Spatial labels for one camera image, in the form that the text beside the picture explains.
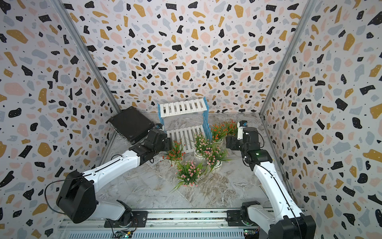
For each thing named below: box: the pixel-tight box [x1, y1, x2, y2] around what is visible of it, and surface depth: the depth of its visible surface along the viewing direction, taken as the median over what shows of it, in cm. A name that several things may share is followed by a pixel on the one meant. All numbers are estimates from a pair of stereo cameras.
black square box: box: [105, 106, 156, 145], surface depth 112 cm
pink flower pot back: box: [193, 131, 212, 162], surface depth 85 cm
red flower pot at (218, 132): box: [210, 123, 229, 150], surface depth 94 cm
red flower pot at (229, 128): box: [219, 119, 239, 139], surface depth 94 cm
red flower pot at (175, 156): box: [161, 139, 187, 167], surface depth 83 cm
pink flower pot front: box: [169, 160, 204, 194], surface depth 78 cm
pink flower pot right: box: [204, 146, 233, 173], surface depth 83 cm
